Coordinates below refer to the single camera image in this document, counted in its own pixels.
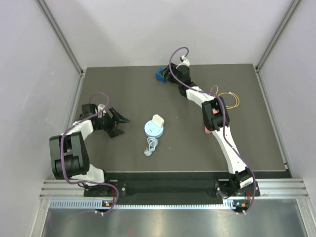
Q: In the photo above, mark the pink triangular power strip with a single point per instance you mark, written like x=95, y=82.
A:
x=207, y=131

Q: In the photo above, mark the slotted cable duct rail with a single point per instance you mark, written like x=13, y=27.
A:
x=102, y=204

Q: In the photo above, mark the light blue round power strip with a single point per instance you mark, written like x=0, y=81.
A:
x=153, y=132

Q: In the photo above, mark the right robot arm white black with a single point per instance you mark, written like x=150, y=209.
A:
x=217, y=121

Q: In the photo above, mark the blue cube plug adapter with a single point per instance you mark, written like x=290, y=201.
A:
x=160, y=74

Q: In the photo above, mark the white plug adapter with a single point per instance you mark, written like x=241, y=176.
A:
x=158, y=121

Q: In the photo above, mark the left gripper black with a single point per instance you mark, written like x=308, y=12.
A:
x=120, y=119

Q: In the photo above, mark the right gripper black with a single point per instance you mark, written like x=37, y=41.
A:
x=165, y=73

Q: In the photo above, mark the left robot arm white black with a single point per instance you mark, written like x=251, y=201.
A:
x=68, y=152

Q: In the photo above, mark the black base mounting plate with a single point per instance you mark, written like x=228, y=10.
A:
x=171, y=187

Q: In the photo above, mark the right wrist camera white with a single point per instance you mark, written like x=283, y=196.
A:
x=184, y=61

